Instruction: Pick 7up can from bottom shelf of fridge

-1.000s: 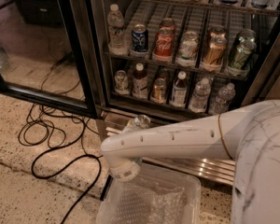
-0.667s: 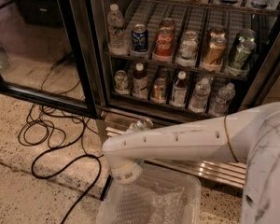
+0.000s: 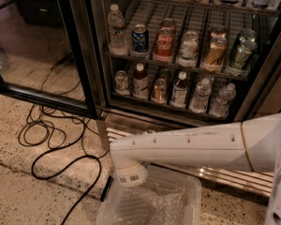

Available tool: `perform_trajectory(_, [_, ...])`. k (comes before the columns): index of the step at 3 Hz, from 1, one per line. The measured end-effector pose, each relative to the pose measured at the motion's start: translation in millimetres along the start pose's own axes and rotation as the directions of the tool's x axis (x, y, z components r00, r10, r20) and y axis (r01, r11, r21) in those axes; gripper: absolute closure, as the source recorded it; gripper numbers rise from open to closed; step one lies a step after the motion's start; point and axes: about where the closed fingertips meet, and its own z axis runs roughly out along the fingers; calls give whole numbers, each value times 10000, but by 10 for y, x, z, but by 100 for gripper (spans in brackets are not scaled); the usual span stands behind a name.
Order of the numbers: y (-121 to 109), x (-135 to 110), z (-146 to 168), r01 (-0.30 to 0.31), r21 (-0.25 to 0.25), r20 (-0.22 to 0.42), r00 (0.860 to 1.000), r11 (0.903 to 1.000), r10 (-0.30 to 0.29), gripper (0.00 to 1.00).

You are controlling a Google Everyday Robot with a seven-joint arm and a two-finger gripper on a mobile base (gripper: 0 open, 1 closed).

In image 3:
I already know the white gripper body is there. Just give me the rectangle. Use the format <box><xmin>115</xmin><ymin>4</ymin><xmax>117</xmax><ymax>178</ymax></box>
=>
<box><xmin>115</xmin><ymin>164</ymin><xmax>149</xmax><ymax>188</ymax></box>

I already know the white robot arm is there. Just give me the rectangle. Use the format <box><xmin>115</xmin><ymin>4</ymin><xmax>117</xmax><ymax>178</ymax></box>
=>
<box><xmin>110</xmin><ymin>113</ymin><xmax>281</xmax><ymax>225</ymax></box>

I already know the gold can bottom front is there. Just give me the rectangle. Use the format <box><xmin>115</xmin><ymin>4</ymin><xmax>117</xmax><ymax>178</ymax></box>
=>
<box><xmin>151</xmin><ymin>78</ymin><xmax>167</xmax><ymax>104</ymax></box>

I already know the silver can rear bottom shelf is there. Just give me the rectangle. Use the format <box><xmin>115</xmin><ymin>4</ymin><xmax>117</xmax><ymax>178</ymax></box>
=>
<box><xmin>114</xmin><ymin>70</ymin><xmax>130</xmax><ymax>96</ymax></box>

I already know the dark can bottom rear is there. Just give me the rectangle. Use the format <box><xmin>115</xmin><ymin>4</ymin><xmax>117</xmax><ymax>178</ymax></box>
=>
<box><xmin>157</xmin><ymin>67</ymin><xmax>170</xmax><ymax>84</ymax></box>

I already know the stainless steel fridge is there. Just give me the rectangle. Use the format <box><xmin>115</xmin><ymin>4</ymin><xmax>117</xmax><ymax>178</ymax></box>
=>
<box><xmin>65</xmin><ymin>0</ymin><xmax>281</xmax><ymax>199</ymax></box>

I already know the red coca-cola can front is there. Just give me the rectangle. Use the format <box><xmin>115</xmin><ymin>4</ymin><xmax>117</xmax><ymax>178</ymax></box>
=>
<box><xmin>153</xmin><ymin>27</ymin><xmax>174</xmax><ymax>62</ymax></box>

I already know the red coca-cola can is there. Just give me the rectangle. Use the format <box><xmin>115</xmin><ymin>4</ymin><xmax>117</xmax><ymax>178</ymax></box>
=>
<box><xmin>159</xmin><ymin>18</ymin><xmax>176</xmax><ymax>32</ymax></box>
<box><xmin>153</xmin><ymin>27</ymin><xmax>174</xmax><ymax>62</ymax></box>

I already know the clear water bottle middle shelf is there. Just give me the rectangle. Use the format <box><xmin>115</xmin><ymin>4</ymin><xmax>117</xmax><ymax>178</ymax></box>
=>
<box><xmin>108</xmin><ymin>4</ymin><xmax>126</xmax><ymax>55</ymax></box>

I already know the white green soda can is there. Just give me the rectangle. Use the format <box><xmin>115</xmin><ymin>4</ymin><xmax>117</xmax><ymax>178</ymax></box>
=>
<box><xmin>176</xmin><ymin>31</ymin><xmax>199</xmax><ymax>68</ymax></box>

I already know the blue pepsi can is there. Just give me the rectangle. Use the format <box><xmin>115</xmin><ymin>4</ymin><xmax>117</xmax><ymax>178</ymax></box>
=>
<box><xmin>130</xmin><ymin>23</ymin><xmax>149</xmax><ymax>57</ymax></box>

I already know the gold soda can front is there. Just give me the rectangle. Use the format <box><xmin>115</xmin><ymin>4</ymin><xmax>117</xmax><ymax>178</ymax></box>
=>
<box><xmin>200</xmin><ymin>37</ymin><xmax>228</xmax><ymax>72</ymax></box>

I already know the gold soda can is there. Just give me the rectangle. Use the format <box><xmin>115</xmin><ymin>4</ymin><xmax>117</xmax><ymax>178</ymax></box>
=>
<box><xmin>200</xmin><ymin>37</ymin><xmax>228</xmax><ymax>72</ymax></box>
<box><xmin>209</xmin><ymin>26</ymin><xmax>227</xmax><ymax>38</ymax></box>

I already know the red coca-cola can rear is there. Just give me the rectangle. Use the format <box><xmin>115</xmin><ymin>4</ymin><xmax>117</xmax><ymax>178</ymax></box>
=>
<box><xmin>159</xmin><ymin>18</ymin><xmax>176</xmax><ymax>32</ymax></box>

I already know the green soda can front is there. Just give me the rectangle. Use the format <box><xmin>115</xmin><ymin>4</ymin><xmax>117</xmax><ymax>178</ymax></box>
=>
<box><xmin>228</xmin><ymin>40</ymin><xmax>257</xmax><ymax>78</ymax></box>

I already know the gold soda can rear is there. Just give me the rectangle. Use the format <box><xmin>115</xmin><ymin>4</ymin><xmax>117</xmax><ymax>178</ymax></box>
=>
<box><xmin>209</xmin><ymin>26</ymin><xmax>227</xmax><ymax>38</ymax></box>

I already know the green soda can rear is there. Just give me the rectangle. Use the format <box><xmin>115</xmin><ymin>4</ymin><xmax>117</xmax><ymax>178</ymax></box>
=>
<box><xmin>235</xmin><ymin>29</ymin><xmax>257</xmax><ymax>45</ymax></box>

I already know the bubble wrap sheet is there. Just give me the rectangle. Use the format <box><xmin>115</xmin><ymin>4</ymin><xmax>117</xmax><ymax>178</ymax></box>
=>
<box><xmin>111</xmin><ymin>183</ymin><xmax>187</xmax><ymax>225</ymax></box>

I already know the clear plastic bin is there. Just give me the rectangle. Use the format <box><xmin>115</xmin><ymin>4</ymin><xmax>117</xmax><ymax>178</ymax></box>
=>
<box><xmin>96</xmin><ymin>165</ymin><xmax>201</xmax><ymax>225</ymax></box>

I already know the brown tea bottle left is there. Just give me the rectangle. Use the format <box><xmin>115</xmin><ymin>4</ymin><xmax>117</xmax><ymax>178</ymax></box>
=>
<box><xmin>133</xmin><ymin>63</ymin><xmax>148</xmax><ymax>99</ymax></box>

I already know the brown tea bottle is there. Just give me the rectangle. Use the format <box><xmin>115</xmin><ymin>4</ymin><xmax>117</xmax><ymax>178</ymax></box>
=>
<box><xmin>170</xmin><ymin>71</ymin><xmax>188</xmax><ymax>108</ymax></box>
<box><xmin>133</xmin><ymin>63</ymin><xmax>148</xmax><ymax>99</ymax></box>

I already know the brown tea bottle right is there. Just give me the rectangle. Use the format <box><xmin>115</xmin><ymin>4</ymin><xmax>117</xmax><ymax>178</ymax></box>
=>
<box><xmin>170</xmin><ymin>71</ymin><xmax>188</xmax><ymax>108</ymax></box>

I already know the clear water bottle bottom left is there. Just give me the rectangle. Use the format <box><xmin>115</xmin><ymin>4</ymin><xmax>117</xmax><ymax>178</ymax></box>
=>
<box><xmin>189</xmin><ymin>78</ymin><xmax>212</xmax><ymax>113</ymax></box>

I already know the clear water bottle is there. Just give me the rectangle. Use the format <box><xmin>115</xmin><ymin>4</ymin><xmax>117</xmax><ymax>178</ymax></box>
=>
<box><xmin>189</xmin><ymin>78</ymin><xmax>212</xmax><ymax>113</ymax></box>
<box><xmin>209</xmin><ymin>82</ymin><xmax>236</xmax><ymax>118</ymax></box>

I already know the clear water bottle bottom right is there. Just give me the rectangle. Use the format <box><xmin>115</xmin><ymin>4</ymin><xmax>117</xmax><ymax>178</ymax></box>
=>
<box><xmin>209</xmin><ymin>82</ymin><xmax>236</xmax><ymax>118</ymax></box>

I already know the dark cabinet behind door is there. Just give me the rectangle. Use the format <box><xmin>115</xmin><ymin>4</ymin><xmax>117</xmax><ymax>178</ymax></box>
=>
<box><xmin>13</xmin><ymin>0</ymin><xmax>63</xmax><ymax>27</ymax></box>

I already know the black floor cable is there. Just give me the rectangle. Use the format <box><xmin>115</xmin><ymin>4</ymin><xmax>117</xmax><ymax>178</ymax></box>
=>
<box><xmin>17</xmin><ymin>54</ymin><xmax>103</xmax><ymax>225</ymax></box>

